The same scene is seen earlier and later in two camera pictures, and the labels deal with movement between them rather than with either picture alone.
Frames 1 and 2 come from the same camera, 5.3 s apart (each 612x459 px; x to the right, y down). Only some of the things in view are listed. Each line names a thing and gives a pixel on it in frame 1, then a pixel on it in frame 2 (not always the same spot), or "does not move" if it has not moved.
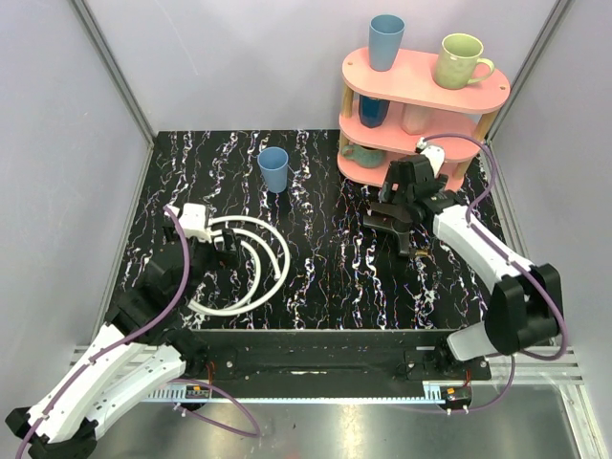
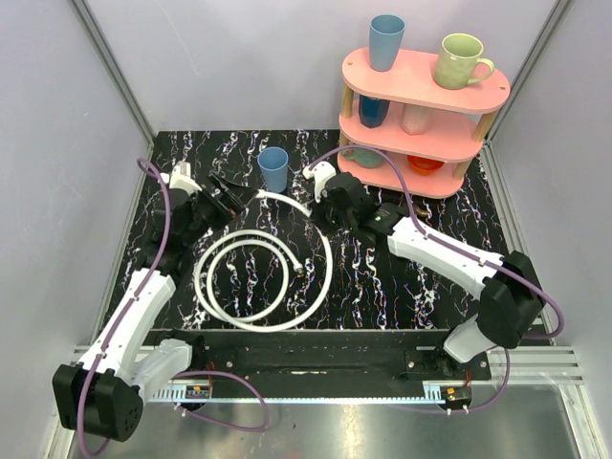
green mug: x=457 y=57 does not move
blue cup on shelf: x=385 y=32 does not move
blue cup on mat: x=273 y=162 does not move
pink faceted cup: x=415 y=119 does not move
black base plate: x=334 y=355 does not move
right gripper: x=391 y=177 -> x=317 y=209
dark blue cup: x=372 y=111 does not move
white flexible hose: x=193 y=221 -> x=229 y=318
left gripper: x=218 y=247 -> x=223 y=199
